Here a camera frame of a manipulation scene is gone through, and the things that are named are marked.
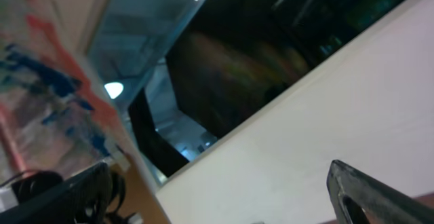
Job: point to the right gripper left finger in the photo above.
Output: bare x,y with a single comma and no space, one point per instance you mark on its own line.
83,197

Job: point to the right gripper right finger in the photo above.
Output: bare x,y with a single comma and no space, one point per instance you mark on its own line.
355,196

